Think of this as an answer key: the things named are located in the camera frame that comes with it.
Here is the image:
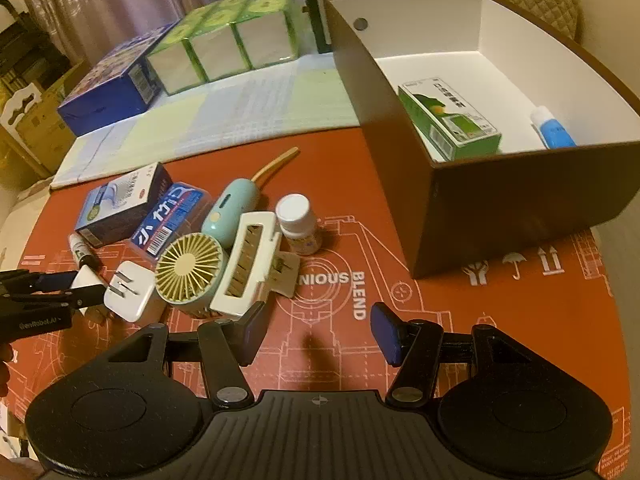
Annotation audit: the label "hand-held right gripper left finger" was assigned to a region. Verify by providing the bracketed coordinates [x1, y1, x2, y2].
[102, 302, 267, 408]

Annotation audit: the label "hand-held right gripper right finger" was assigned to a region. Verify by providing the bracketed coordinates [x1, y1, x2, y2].
[370, 301, 540, 406]

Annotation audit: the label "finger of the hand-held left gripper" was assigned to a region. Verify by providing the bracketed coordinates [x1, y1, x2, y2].
[0, 269, 78, 295]
[0, 285, 106, 317]

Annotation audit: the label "small white block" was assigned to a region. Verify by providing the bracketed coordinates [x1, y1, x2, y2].
[71, 266, 106, 292]

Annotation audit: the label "white power adapter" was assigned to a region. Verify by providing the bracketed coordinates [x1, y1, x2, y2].
[103, 260, 166, 323]

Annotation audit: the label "yellow mini handheld fan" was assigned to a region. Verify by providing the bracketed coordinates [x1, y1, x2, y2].
[154, 236, 231, 318]

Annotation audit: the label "brown storage box white inside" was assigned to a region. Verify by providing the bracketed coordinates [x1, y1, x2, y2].
[320, 0, 640, 279]

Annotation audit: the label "person's left hand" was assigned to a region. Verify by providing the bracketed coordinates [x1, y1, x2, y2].
[0, 345, 13, 399]

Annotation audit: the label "blue and white carton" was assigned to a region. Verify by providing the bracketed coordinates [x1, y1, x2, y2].
[80, 162, 173, 247]

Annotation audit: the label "white hair claw clip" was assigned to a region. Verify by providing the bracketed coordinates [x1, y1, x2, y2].
[209, 211, 302, 317]

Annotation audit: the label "blue packet with white text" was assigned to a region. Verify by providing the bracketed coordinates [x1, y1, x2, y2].
[129, 183, 211, 261]

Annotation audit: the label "white pill bottle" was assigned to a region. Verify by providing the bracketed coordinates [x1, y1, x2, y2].
[276, 195, 321, 256]

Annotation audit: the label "cardboard box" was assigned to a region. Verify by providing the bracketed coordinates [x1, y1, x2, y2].
[0, 60, 88, 176]

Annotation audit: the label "flat blue printed box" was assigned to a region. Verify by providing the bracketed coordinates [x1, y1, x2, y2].
[57, 22, 181, 137]

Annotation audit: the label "green medicine box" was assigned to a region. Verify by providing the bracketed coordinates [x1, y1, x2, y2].
[397, 77, 502, 162]

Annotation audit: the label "pale plaid table cloth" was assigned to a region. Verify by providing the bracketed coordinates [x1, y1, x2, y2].
[50, 52, 361, 191]

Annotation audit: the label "dark storage rack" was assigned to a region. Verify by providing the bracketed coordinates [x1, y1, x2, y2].
[0, 0, 57, 92]

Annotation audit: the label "blue and white tube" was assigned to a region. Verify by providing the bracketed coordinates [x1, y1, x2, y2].
[530, 105, 577, 149]

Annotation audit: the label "green tissue box pack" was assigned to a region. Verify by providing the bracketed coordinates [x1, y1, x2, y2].
[145, 0, 301, 96]

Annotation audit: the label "dark green carton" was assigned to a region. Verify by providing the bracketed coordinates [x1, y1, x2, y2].
[300, 0, 436, 55]

